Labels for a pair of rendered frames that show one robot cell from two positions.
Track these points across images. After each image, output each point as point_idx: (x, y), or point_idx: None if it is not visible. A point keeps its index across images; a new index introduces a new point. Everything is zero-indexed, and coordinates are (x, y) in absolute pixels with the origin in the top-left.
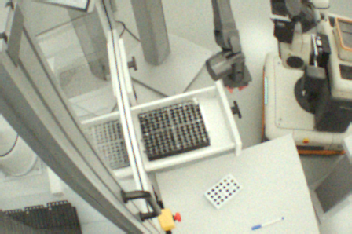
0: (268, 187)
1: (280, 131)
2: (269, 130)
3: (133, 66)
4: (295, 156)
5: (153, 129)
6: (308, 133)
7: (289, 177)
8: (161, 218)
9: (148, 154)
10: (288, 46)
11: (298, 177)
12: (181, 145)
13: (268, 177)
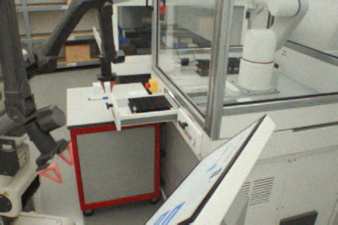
0: (94, 109)
1: (58, 217)
2: (69, 219)
3: (180, 121)
4: (69, 117)
5: (161, 103)
6: (27, 214)
7: (78, 110)
8: (155, 80)
9: (163, 96)
10: (29, 161)
11: (72, 110)
12: (145, 97)
13: (93, 112)
